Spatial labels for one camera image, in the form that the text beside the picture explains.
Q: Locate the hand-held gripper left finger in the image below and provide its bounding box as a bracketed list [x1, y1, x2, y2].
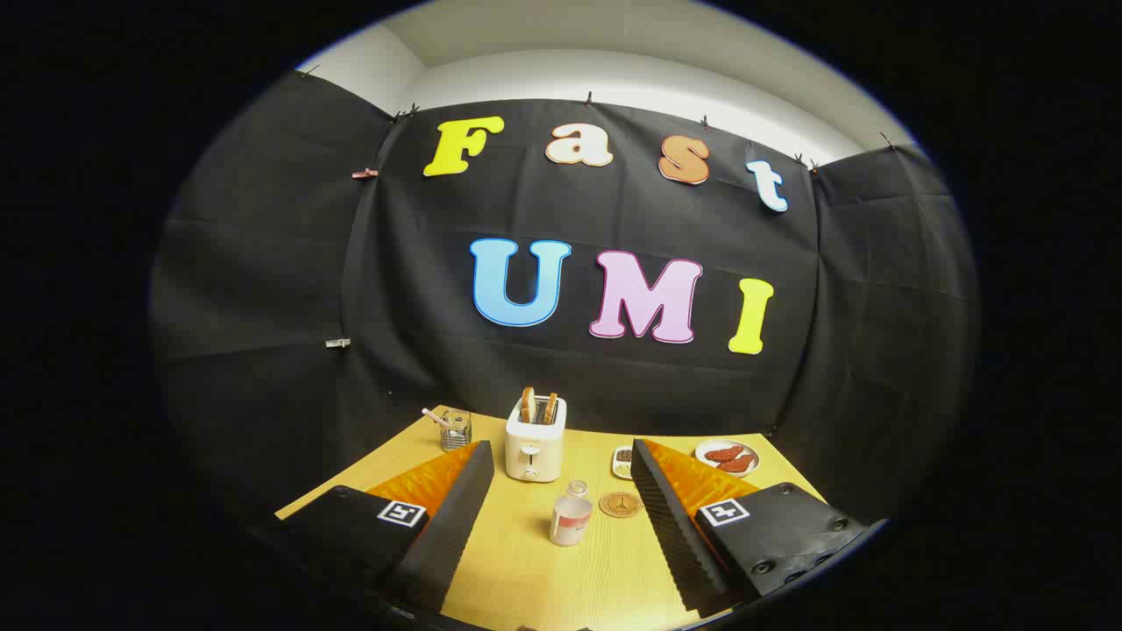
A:
[280, 440, 496, 614]

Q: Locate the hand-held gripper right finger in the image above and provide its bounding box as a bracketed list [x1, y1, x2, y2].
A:
[629, 438, 869, 619]

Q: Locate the wooden table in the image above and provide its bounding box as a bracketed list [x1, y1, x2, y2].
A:
[274, 405, 829, 631]

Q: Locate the white round plate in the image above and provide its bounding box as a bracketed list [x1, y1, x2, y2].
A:
[694, 439, 760, 478]

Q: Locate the white toaster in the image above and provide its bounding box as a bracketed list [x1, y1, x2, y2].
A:
[505, 396, 568, 483]

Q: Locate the clear juice bottle red label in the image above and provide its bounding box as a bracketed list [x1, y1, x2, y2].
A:
[550, 479, 594, 548]

